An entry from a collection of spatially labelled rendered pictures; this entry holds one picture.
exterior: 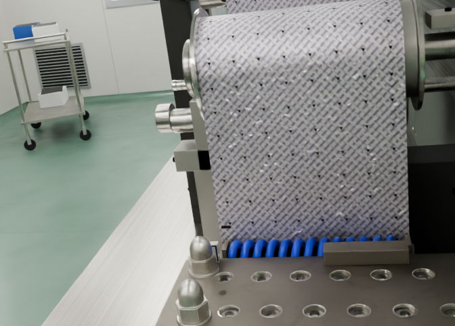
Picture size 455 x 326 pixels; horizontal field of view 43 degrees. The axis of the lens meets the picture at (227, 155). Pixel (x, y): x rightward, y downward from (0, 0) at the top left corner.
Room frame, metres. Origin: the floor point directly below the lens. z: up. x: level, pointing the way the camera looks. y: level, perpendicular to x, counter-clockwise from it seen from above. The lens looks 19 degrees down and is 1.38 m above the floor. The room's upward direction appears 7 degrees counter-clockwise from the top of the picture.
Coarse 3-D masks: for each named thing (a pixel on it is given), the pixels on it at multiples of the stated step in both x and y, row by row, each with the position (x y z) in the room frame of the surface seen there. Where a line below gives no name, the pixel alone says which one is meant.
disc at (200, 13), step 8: (200, 8) 0.75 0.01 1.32; (200, 16) 0.74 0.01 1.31; (192, 24) 0.70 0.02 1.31; (192, 32) 0.69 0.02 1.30; (192, 40) 0.69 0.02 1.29; (192, 48) 0.68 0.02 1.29; (192, 56) 0.68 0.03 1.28; (192, 64) 0.68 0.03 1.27; (192, 72) 0.67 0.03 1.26; (192, 80) 0.67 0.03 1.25; (200, 96) 0.68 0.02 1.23; (200, 104) 0.68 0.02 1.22; (200, 112) 0.69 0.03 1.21
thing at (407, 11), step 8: (408, 0) 0.69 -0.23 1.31; (408, 8) 0.67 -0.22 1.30; (408, 16) 0.66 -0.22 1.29; (408, 24) 0.65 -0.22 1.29; (408, 32) 0.64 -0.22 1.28; (416, 32) 0.64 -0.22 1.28; (408, 40) 0.64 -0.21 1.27; (416, 40) 0.64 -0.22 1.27; (408, 48) 0.64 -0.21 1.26; (416, 48) 0.64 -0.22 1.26; (408, 56) 0.64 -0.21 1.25; (416, 56) 0.64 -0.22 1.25; (408, 64) 0.64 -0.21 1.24; (416, 64) 0.64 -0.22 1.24; (408, 72) 0.64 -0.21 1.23; (416, 72) 0.64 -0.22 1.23; (408, 80) 0.64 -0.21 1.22; (416, 80) 0.64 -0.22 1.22; (408, 88) 0.65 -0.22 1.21; (416, 88) 0.65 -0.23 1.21; (408, 96) 0.67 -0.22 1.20
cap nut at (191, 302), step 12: (180, 288) 0.52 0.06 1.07; (192, 288) 0.52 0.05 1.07; (180, 300) 0.52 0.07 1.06; (192, 300) 0.51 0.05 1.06; (204, 300) 0.52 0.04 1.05; (180, 312) 0.51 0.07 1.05; (192, 312) 0.51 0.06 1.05; (204, 312) 0.52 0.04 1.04; (180, 324) 0.51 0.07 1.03; (192, 324) 0.51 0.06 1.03; (204, 324) 0.51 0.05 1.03
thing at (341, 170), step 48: (240, 144) 0.67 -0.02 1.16; (288, 144) 0.66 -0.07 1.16; (336, 144) 0.65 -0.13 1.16; (384, 144) 0.64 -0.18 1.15; (240, 192) 0.68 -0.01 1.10; (288, 192) 0.66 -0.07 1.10; (336, 192) 0.65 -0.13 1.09; (384, 192) 0.64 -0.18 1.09; (240, 240) 0.68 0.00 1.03; (384, 240) 0.64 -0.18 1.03
